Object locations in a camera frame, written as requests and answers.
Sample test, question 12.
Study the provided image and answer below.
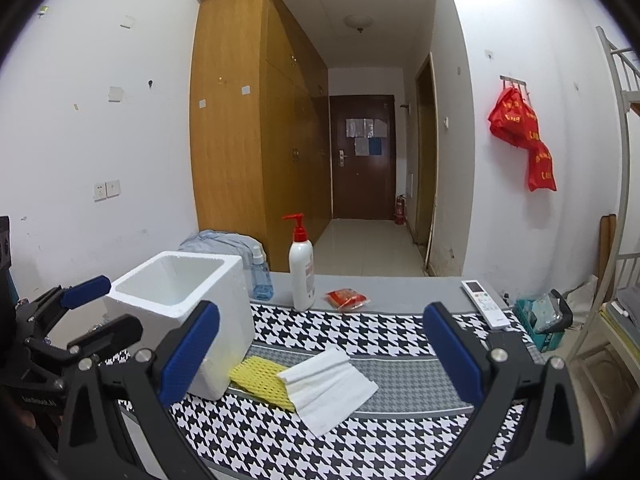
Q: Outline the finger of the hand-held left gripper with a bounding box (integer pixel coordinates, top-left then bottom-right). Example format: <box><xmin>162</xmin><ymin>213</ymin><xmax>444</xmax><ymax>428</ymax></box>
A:
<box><xmin>25</xmin><ymin>314</ymin><xmax>143</xmax><ymax>367</ymax></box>
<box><xmin>17</xmin><ymin>275</ymin><xmax>112</xmax><ymax>339</ymax></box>

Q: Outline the white metal bunk bed frame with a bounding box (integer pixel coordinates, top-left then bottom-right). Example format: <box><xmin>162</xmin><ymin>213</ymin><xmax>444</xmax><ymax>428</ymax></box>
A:
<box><xmin>565</xmin><ymin>25</ymin><xmax>640</xmax><ymax>480</ymax></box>

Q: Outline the wooden board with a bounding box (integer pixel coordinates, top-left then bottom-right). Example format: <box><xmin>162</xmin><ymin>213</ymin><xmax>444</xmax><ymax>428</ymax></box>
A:
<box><xmin>598</xmin><ymin>214</ymin><xmax>618</xmax><ymax>291</ymax></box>

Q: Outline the white pump bottle red nozzle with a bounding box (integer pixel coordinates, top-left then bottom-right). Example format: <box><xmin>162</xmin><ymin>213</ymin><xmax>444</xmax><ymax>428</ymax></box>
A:
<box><xmin>282</xmin><ymin>213</ymin><xmax>316</xmax><ymax>312</ymax></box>

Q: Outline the red snack packet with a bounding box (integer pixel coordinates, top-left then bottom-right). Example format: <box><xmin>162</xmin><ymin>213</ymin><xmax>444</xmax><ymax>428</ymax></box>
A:
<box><xmin>325</xmin><ymin>287</ymin><xmax>372</xmax><ymax>313</ymax></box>

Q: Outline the wooden wardrobe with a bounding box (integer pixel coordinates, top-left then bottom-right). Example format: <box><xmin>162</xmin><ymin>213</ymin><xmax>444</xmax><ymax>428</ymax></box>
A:
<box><xmin>190</xmin><ymin>0</ymin><xmax>333</xmax><ymax>273</ymax></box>

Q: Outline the white foam sheet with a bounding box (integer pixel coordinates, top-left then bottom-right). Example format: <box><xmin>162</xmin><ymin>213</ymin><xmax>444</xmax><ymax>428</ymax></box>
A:
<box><xmin>276</xmin><ymin>347</ymin><xmax>379</xmax><ymax>438</ymax></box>

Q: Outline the houndstooth patterned cloth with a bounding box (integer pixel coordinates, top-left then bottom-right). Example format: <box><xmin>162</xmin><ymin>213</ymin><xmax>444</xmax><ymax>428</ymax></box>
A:
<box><xmin>100</xmin><ymin>300</ymin><xmax>546</xmax><ymax>480</ymax></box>

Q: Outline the white remote control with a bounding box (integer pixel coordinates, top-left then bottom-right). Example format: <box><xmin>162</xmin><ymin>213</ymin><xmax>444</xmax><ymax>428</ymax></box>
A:
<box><xmin>460</xmin><ymin>280</ymin><xmax>511</xmax><ymax>331</ymax></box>

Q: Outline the red plastic bag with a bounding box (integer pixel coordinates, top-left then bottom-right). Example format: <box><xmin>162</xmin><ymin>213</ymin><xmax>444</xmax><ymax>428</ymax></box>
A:
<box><xmin>488</xmin><ymin>86</ymin><xmax>557</xmax><ymax>192</ymax></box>

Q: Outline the grey cloth bundle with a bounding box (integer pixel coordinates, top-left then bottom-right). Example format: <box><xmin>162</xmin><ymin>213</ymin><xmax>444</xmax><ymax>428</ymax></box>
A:
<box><xmin>178</xmin><ymin>230</ymin><xmax>271</xmax><ymax>273</ymax></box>

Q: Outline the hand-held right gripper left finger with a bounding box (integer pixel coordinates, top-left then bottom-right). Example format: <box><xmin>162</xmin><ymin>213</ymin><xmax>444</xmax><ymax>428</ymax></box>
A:
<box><xmin>59</xmin><ymin>300</ymin><xmax>221</xmax><ymax>480</ymax></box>

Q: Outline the wooden side door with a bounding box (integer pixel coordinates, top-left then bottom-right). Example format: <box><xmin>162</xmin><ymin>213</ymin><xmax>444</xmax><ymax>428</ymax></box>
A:
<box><xmin>415</xmin><ymin>52</ymin><xmax>439</xmax><ymax>261</ymax></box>

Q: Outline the white foam box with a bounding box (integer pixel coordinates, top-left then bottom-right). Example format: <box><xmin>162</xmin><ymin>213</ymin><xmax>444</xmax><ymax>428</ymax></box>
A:
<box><xmin>104</xmin><ymin>251</ymin><xmax>256</xmax><ymax>402</ymax></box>

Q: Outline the teal storage box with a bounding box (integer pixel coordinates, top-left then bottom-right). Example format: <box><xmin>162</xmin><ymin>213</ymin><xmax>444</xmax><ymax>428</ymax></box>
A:
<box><xmin>515</xmin><ymin>290</ymin><xmax>573</xmax><ymax>353</ymax></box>

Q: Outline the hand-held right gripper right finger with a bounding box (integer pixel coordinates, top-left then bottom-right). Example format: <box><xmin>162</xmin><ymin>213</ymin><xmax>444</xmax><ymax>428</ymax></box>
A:
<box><xmin>421</xmin><ymin>301</ymin><xmax>588</xmax><ymax>480</ymax></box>

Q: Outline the dark brown entrance door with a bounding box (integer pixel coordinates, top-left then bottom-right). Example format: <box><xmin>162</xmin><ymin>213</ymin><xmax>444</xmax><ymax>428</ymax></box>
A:
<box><xmin>328</xmin><ymin>94</ymin><xmax>397</xmax><ymax>221</ymax></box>

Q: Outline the blue spray bottle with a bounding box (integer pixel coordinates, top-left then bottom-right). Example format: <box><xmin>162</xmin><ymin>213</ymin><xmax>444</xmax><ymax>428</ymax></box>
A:
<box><xmin>248</xmin><ymin>245</ymin><xmax>273</xmax><ymax>301</ymax></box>

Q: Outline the yellow foam net sleeve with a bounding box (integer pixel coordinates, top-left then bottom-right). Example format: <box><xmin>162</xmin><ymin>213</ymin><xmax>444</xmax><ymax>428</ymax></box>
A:
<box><xmin>229</xmin><ymin>355</ymin><xmax>296</xmax><ymax>413</ymax></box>

